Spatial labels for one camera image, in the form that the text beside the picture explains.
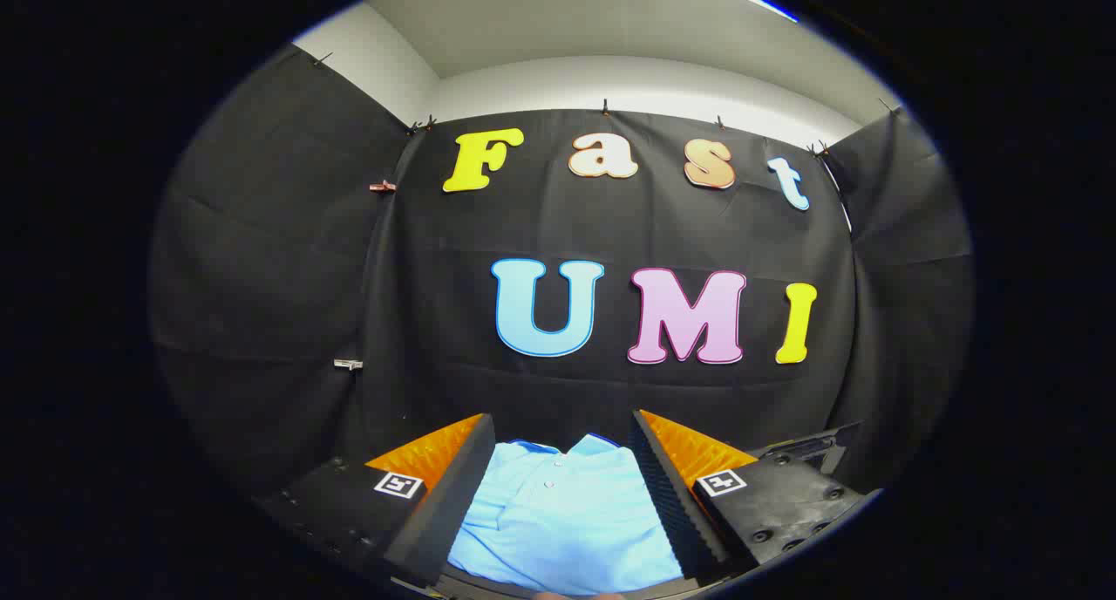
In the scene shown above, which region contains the light blue polo shirt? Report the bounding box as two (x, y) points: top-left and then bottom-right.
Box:
(447, 434), (685, 597)

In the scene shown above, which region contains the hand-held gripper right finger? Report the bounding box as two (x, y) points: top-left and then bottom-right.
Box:
(629, 409), (881, 583)

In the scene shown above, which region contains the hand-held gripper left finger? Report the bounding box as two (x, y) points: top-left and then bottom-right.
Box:
(253, 412), (496, 588)

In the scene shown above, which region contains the transparent washing machine lid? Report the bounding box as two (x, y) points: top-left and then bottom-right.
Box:
(750, 421), (864, 476)

